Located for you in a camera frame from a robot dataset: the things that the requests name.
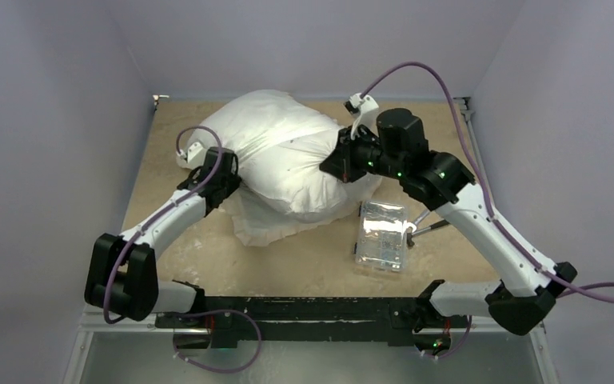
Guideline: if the white pillow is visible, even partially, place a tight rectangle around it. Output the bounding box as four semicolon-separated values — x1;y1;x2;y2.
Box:
187;90;365;222

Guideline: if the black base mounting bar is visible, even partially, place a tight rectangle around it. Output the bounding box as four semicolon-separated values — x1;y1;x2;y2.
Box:
155;296;468;348

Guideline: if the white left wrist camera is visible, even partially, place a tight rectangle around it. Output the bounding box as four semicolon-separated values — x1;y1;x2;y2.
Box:
176;142;207;169

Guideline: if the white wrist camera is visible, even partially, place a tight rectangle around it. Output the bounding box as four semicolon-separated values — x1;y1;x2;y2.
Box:
176;142;207;169
344;93;379;140

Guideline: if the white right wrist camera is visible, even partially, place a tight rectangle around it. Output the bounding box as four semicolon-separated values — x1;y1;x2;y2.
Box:
344;93;379;140

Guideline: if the silver wrench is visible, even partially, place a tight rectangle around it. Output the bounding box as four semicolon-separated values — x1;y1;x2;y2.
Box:
411;210;431;230

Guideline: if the clear plastic screw box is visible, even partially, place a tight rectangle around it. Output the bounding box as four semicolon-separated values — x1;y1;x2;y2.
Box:
353;200;410;273

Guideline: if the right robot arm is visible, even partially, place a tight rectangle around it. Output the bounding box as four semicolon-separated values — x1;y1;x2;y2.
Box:
319;108;577;336

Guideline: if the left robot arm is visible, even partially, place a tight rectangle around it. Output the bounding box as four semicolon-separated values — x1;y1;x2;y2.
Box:
84;147;241;327

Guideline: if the aluminium frame rail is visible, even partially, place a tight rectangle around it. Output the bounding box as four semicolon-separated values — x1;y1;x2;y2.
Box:
84;95;576;359

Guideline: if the black handled tool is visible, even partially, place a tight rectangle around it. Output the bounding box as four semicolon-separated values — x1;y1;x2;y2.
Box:
406;220;450;248

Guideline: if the grey plush ruffled pillowcase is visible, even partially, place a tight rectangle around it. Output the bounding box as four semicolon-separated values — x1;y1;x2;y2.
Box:
221;139;381;246

